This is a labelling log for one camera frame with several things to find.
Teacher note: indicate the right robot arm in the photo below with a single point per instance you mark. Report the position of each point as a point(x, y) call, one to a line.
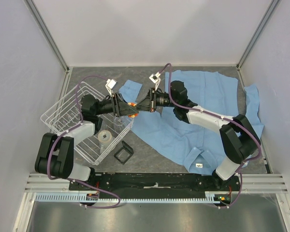
point(238, 137)

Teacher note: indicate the white wire dish rack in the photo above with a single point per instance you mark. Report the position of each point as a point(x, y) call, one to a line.
point(64, 116)

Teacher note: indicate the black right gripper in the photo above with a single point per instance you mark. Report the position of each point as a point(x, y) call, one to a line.
point(148, 104)

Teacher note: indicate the small black square frame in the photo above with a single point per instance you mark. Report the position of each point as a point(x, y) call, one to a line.
point(124, 153)

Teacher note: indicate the light blue button shirt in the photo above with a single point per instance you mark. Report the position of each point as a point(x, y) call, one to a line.
point(196, 148)

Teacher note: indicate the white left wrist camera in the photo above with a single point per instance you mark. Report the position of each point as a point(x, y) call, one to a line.
point(110, 84)

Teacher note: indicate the clear glass with base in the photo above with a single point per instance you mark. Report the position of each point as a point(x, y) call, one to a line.
point(119, 124)

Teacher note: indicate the clear drinking glass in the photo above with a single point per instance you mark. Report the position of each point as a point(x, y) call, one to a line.
point(105, 139)

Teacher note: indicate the light blue cable duct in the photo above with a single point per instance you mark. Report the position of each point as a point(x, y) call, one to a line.
point(85, 198)

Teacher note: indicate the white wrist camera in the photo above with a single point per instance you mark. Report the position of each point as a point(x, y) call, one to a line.
point(110, 84)
point(155, 78)

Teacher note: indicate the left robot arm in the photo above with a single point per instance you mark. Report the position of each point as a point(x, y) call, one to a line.
point(56, 153)

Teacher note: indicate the aluminium frame rail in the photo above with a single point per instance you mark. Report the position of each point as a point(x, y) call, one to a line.
point(36, 183)

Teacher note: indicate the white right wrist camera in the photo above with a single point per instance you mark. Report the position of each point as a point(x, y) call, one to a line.
point(155, 78)

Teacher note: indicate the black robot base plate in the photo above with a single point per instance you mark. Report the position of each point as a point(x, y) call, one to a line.
point(161, 184)

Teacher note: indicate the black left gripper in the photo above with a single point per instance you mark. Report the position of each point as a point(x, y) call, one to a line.
point(120, 106)

